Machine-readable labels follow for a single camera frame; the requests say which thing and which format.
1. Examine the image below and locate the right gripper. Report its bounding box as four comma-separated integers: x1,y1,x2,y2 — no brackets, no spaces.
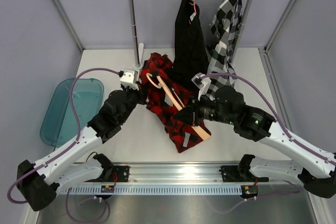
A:
173,91,236,126

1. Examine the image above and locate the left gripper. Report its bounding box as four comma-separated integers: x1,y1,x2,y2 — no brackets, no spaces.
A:
119,81,149,124

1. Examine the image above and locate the red black plaid shirt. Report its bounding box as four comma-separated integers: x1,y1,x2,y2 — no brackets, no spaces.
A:
140,52,211,153

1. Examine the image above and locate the wooden hanger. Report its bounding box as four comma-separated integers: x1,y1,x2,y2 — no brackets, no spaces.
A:
146,73,211,141

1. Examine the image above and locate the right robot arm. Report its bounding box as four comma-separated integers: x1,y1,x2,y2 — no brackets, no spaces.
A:
174,86,335,198

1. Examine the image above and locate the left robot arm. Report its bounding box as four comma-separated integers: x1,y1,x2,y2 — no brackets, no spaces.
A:
16,88,145,211

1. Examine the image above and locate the white black plaid shirt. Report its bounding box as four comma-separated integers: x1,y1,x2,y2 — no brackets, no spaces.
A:
206,0,245,88

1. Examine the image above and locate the teal plastic bin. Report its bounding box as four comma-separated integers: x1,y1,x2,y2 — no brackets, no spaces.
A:
40,78,104,147

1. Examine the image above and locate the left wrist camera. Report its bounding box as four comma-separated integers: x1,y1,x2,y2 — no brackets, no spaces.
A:
119,69,140,90

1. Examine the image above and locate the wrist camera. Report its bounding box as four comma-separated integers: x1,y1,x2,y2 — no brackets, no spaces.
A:
119,69,140,90
192,73,211,100

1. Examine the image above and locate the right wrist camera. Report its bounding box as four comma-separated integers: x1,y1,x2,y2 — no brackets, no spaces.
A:
192,73,211,100

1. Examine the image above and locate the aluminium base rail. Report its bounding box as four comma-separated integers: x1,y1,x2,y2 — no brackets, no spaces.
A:
60,162,320,185

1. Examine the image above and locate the white cable duct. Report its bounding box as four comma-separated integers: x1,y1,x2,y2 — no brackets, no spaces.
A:
70,184,243,196

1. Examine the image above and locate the left aluminium frame post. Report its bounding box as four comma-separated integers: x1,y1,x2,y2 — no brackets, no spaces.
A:
51,0,85,53

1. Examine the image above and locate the aluminium frame post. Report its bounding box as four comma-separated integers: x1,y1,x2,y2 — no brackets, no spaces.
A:
264,0,298,54
51,0,85,53

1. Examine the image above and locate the right aluminium frame post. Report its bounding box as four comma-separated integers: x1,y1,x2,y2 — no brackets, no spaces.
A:
264,0,298,54

